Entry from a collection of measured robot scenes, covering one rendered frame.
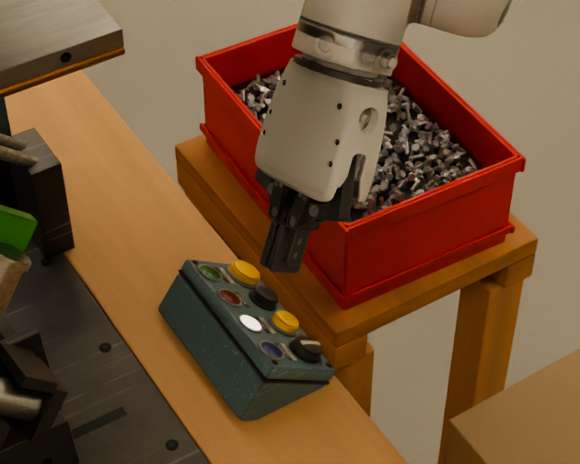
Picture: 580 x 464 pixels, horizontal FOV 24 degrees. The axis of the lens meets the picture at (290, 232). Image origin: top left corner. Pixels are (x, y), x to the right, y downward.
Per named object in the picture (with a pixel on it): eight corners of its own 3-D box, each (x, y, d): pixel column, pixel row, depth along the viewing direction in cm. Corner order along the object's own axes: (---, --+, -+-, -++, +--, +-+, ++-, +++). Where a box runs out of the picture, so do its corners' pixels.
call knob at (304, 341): (306, 343, 117) (313, 332, 116) (322, 363, 115) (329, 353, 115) (285, 342, 115) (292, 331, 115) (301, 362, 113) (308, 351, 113)
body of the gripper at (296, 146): (417, 80, 107) (376, 213, 109) (332, 47, 114) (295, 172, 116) (353, 67, 102) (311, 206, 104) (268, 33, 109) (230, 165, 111)
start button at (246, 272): (245, 269, 123) (251, 259, 123) (261, 288, 122) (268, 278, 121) (222, 266, 121) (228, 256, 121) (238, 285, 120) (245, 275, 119)
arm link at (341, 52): (424, 54, 107) (413, 90, 108) (350, 27, 113) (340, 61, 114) (353, 38, 101) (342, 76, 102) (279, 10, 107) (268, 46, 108)
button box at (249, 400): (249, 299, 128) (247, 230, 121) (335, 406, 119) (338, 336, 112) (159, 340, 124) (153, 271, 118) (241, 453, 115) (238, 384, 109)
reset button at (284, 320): (284, 319, 119) (291, 308, 118) (299, 336, 117) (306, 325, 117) (265, 317, 117) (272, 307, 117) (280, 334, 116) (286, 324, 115)
